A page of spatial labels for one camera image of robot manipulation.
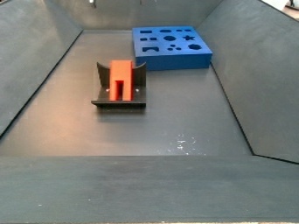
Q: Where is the black curved stand fixture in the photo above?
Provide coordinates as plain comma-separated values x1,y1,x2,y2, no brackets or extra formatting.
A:
91,60,145,109

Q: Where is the blue foam shape fixture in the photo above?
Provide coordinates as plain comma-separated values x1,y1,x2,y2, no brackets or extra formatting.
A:
132,26,212,71

